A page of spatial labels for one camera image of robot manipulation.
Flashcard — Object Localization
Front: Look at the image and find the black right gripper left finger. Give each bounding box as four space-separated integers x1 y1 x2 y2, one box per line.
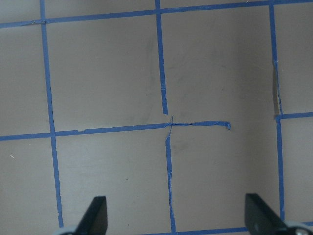
55 196 108 235

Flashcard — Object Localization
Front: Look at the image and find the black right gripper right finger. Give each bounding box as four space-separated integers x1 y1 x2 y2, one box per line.
244 193 313 235

